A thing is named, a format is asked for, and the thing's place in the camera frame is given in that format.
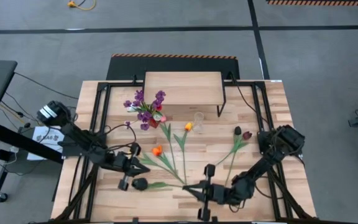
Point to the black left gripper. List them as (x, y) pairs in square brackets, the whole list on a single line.
[(121, 161)]

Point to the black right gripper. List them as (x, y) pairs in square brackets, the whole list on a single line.
[(219, 193)]

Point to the black artificial tulip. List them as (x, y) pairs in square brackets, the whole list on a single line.
[(237, 130), (139, 183)]

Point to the white artificial tulip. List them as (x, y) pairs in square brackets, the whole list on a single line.
[(131, 109), (157, 116)]

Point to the purple artificial flower bunch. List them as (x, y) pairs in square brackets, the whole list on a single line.
[(139, 95)]

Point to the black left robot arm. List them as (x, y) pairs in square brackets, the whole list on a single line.
[(82, 140)]

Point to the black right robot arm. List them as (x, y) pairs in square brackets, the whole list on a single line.
[(259, 168)]

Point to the wooden shelf with black legs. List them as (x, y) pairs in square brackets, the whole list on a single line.
[(183, 88)]

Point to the orange artificial tulip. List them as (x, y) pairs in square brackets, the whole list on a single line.
[(157, 151)]

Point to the red glass vase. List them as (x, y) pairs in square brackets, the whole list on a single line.
[(153, 123)]

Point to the yellow and red artificial tulip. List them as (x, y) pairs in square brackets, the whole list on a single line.
[(188, 126)]

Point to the clear glass vase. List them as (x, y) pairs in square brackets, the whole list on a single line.
[(198, 122)]

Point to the dark red artificial tulip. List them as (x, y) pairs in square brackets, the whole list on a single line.
[(247, 135)]

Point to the black floor mat hazard stripe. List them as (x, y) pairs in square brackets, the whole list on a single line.
[(129, 68)]

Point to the white paper sign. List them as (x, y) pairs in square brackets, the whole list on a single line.
[(42, 133)]

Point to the black aluminium table frame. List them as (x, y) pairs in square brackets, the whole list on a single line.
[(120, 84)]

